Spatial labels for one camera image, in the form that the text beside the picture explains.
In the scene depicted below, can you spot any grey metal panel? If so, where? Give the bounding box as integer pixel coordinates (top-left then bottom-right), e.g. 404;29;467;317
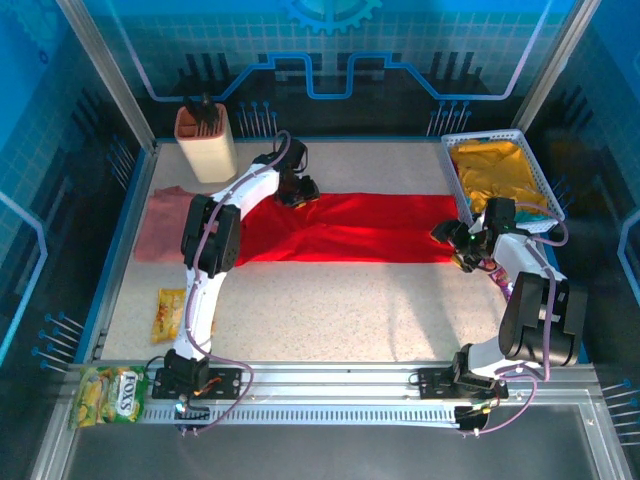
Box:
64;405;601;480

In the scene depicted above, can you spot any folded pink t-shirt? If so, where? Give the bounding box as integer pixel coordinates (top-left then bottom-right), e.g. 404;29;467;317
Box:
133;186;201;264

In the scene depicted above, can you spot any yellow t-shirt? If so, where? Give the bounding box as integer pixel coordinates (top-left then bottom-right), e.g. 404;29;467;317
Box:
449;141;549;214

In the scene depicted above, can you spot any black controller board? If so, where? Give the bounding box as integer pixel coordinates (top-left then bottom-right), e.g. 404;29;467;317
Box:
455;402;496;437
173;397;211;437

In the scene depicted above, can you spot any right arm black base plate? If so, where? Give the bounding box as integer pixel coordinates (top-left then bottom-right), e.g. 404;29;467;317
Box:
417;366;509;401

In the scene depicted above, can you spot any beige knife block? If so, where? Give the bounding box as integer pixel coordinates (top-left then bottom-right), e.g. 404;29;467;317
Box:
173;103;239;185

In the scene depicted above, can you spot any green Fox's candy bag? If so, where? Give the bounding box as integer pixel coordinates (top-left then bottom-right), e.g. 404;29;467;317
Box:
68;365;150;430

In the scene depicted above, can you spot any purple pink snack packet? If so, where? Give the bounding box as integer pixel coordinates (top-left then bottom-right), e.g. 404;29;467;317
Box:
487;263;514;301

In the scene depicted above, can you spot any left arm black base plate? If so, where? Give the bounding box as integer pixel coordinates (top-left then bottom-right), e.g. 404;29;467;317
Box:
151;367;243;401

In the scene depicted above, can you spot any red printed t-shirt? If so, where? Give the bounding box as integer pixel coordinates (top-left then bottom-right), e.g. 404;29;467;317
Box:
234;192;464;268

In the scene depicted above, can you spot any slotted grey cable duct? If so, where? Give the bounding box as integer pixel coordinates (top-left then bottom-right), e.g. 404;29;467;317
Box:
142;404;461;426

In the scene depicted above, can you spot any aluminium frame post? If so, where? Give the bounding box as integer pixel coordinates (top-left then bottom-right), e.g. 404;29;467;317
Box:
54;0;160;154
508;0;601;136

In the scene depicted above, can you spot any aluminium mounting rail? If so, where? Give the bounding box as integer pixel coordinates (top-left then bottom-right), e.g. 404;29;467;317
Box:
64;360;601;407

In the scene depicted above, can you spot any yellow snack bag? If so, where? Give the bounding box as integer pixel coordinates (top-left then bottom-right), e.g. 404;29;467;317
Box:
150;287;217;345

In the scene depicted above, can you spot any white plastic mesh basket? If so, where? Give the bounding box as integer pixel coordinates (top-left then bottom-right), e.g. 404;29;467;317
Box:
440;128;567;235

